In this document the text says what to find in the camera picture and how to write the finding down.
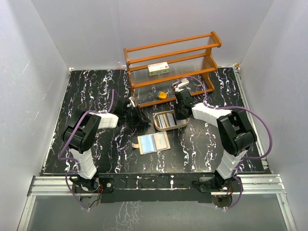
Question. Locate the white stapler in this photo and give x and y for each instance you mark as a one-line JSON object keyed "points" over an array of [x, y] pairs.
{"points": [[180, 84]]}

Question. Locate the aluminium frame rail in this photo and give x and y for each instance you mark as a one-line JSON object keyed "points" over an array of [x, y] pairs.
{"points": [[256, 184]]}

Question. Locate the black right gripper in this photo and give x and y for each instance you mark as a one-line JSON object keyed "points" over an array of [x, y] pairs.
{"points": [[177, 117]]}

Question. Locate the beige oval tray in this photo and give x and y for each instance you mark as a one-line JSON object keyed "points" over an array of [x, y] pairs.
{"points": [[180, 123]]}

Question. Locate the yellow tape measure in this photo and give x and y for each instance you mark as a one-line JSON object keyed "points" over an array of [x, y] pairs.
{"points": [[162, 95]]}

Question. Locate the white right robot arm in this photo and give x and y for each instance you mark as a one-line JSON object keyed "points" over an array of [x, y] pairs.
{"points": [[235, 130]]}

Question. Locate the orange wooden shelf rack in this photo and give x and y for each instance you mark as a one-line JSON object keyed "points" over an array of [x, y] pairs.
{"points": [[191, 56]]}

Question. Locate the cream leather card holder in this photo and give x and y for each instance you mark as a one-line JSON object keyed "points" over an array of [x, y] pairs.
{"points": [[152, 143]]}

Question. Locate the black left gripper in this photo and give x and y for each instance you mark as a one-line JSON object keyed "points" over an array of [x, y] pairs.
{"points": [[141, 119]]}

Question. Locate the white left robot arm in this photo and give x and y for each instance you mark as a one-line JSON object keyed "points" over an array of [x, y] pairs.
{"points": [[80, 135]]}

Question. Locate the stack of cards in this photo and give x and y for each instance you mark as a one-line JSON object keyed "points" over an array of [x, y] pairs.
{"points": [[166, 120]]}

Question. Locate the black front base bar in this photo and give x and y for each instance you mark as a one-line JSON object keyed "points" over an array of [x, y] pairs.
{"points": [[157, 187]]}

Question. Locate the white red paper box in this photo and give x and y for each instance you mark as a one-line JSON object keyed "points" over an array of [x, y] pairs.
{"points": [[158, 68]]}

